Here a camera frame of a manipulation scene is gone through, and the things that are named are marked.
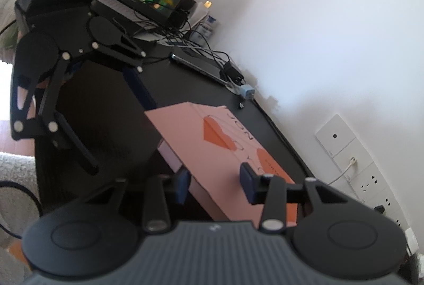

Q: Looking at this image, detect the black desktop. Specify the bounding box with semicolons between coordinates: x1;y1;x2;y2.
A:
35;16;315;229

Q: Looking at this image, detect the white charging cable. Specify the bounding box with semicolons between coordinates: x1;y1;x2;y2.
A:
326;157;357;187

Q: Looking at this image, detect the bundle of cables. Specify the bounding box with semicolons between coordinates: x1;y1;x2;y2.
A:
113;15;233;74

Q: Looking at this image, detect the white fluffy robe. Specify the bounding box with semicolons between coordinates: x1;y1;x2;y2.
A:
0;152;41;252

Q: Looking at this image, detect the white wall socket panel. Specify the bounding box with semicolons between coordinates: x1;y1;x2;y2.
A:
315;113;418;256

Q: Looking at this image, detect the black hub box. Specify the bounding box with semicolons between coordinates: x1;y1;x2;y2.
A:
169;0;197;29

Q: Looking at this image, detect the clear bottle blue cap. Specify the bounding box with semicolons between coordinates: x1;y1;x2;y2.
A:
194;16;219;40

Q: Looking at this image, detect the white bottle yellow cap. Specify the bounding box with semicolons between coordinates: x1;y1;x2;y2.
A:
195;1;213;24

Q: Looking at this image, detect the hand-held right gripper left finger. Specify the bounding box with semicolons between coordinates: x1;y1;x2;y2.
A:
84;169;192;233

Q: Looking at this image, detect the pink cardboard box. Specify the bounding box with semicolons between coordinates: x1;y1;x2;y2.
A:
144;102;299;229

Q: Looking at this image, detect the black power adapter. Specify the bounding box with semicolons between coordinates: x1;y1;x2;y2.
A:
220;60;244;83

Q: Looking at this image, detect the black smartphone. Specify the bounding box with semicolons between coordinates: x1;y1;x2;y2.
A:
170;51;230;85

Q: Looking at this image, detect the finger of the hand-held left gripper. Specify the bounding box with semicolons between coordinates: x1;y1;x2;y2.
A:
82;36;158;111
10;52;100;175

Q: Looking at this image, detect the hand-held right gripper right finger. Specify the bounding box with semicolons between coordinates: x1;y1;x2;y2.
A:
239;162;346;233

